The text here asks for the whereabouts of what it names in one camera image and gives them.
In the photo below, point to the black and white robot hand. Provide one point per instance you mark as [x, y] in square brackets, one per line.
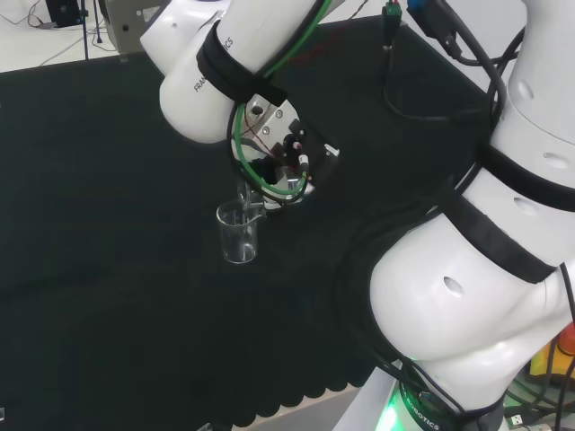
[314, 152]

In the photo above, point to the small clear glass beaker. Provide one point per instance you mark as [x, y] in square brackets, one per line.
[246, 197]

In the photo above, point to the clear glass beaker with graduations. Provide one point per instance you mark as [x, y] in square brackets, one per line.
[238, 242]

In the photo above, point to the black bench cloth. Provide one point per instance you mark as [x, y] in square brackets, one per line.
[112, 224]

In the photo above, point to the grey metal box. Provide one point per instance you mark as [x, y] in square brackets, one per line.
[123, 27]

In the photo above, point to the black tripod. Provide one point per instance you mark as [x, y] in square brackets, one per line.
[85, 31]

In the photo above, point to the black device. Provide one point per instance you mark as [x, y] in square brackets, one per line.
[63, 12]

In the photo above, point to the yellow stop button box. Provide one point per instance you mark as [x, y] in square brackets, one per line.
[554, 354]

